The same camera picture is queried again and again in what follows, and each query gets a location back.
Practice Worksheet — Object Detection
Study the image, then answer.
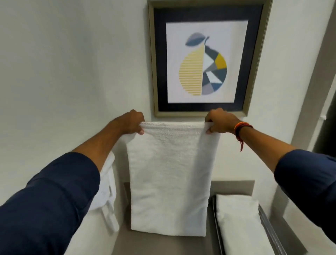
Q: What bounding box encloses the person's left hand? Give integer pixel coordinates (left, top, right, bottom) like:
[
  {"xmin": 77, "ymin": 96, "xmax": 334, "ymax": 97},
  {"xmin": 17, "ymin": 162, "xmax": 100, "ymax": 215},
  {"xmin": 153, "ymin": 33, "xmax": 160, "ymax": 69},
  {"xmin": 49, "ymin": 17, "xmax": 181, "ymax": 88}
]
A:
[{"xmin": 112, "ymin": 109, "xmax": 145, "ymax": 136}]

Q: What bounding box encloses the person's right hand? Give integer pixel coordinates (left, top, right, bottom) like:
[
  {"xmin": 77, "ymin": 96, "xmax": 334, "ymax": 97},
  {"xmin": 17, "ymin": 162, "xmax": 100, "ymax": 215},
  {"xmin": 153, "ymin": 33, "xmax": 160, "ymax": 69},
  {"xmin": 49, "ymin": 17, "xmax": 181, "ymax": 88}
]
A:
[{"xmin": 205, "ymin": 108, "xmax": 241, "ymax": 135}]

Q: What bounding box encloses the white towel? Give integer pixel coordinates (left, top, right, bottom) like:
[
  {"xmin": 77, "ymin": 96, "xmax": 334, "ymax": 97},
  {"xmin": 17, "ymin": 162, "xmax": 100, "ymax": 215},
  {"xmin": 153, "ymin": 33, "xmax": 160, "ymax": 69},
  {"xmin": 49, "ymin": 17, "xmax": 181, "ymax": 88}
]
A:
[
  {"xmin": 216, "ymin": 194, "xmax": 275, "ymax": 255},
  {"xmin": 127, "ymin": 121, "xmax": 221, "ymax": 237}
]

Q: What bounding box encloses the person's right forearm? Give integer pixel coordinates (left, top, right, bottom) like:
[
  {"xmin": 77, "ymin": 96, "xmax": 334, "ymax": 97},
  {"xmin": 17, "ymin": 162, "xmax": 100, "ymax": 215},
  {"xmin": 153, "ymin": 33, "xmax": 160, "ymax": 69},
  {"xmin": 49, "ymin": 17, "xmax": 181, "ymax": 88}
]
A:
[{"xmin": 236, "ymin": 126, "xmax": 336, "ymax": 238}]

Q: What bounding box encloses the person's left forearm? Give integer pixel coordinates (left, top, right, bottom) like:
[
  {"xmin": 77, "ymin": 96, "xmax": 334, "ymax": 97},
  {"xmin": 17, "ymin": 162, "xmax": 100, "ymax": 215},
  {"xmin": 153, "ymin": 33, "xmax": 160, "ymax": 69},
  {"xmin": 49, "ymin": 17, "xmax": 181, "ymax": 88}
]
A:
[{"xmin": 0, "ymin": 119, "xmax": 126, "ymax": 255}]

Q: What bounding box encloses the red orange thread wristband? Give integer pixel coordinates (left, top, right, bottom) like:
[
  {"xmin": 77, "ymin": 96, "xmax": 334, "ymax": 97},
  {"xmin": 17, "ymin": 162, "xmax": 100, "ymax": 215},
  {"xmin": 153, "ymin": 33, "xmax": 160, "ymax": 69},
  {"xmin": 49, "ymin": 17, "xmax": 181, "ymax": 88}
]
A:
[{"xmin": 234, "ymin": 122, "xmax": 254, "ymax": 153}]

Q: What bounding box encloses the white bathrobe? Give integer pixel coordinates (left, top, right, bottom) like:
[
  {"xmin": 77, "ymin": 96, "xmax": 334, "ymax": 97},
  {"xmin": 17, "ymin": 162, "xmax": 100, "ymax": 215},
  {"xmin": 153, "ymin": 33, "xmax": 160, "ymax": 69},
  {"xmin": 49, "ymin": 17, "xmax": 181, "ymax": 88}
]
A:
[{"xmin": 89, "ymin": 150, "xmax": 120, "ymax": 233}]

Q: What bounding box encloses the framed pear picture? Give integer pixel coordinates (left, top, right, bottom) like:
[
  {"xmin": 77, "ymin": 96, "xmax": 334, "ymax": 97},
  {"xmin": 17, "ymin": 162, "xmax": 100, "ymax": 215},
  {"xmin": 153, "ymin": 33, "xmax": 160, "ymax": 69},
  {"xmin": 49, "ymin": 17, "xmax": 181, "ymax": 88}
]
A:
[{"xmin": 148, "ymin": 0, "xmax": 273, "ymax": 118}]

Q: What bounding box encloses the white folded towel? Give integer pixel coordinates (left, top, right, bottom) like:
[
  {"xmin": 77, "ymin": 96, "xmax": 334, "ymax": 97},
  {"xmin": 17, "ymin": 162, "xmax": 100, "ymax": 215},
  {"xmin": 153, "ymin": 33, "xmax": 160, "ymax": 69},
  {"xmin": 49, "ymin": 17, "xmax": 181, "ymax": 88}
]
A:
[{"xmin": 216, "ymin": 194, "xmax": 275, "ymax": 255}]

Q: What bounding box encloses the grey metal tray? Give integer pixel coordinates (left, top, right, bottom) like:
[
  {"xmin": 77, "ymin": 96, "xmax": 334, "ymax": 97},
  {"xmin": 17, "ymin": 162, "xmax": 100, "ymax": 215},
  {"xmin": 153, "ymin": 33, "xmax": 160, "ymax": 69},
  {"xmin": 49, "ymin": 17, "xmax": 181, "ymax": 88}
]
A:
[{"xmin": 212, "ymin": 195, "xmax": 288, "ymax": 255}]

